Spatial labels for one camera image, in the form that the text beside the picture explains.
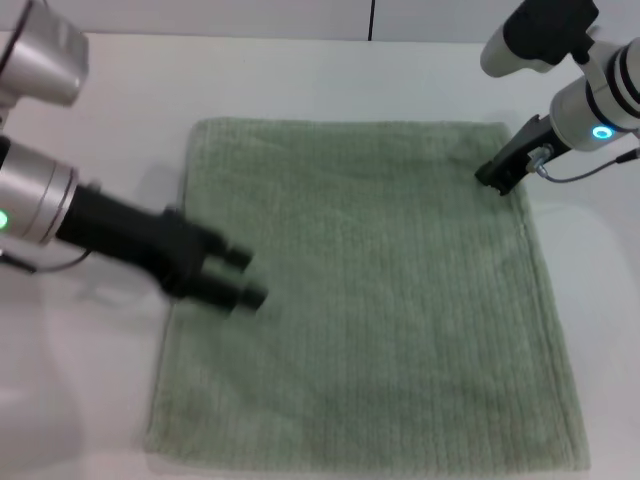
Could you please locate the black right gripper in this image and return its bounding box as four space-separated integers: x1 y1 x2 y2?
473 114 574 197

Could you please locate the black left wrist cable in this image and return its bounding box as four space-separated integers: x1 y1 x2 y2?
0 247 96 275

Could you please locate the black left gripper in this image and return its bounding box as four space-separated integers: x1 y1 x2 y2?
54 184 272 315

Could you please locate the grey right wrist cable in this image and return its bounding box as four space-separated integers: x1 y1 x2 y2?
528 144 640 183

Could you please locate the green ribbed terry towel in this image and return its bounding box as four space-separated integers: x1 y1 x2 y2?
142 117 592 459

